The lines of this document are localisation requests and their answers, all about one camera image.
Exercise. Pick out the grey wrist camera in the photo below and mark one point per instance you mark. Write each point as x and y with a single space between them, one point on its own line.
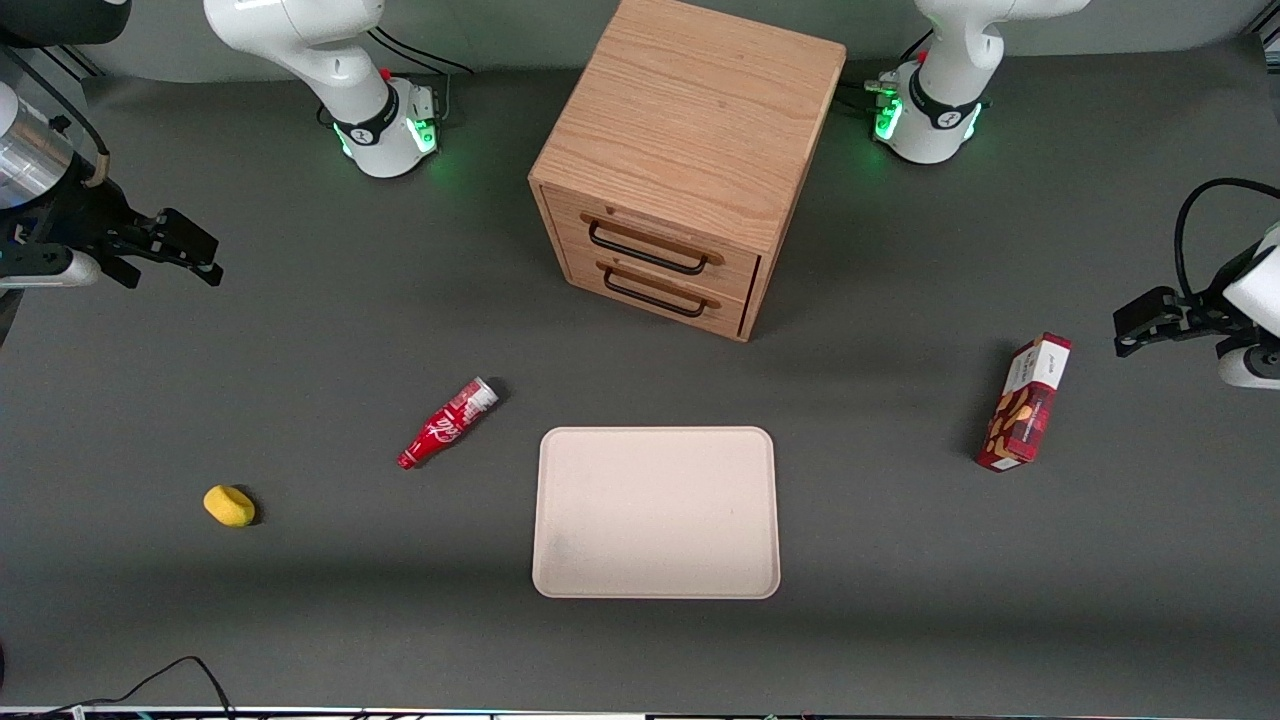
1250 365
45 270

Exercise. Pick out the beige plastic tray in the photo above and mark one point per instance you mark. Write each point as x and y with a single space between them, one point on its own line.
655 512

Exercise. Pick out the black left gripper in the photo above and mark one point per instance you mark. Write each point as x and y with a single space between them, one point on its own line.
1203 305

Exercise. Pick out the aluminium frame rail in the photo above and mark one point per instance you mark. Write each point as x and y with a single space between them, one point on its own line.
75 63

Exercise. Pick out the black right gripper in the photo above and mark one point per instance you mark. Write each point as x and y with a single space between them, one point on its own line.
88 217

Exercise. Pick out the red coke bottle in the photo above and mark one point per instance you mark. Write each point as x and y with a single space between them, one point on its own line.
448 424

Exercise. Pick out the wooden drawer cabinet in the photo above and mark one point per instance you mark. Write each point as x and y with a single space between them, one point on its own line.
690 130

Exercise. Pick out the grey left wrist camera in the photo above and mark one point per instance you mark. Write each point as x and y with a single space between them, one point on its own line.
1250 365

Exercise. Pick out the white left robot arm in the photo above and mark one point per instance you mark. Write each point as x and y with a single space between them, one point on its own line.
950 90

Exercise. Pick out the red snack box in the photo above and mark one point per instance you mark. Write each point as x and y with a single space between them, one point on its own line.
1025 405

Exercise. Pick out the yellow lemon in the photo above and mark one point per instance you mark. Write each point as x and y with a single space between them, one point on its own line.
229 505

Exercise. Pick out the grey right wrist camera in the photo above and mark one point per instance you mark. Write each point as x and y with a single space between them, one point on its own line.
45 270

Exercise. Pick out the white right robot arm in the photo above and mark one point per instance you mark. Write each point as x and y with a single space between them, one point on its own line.
330 60

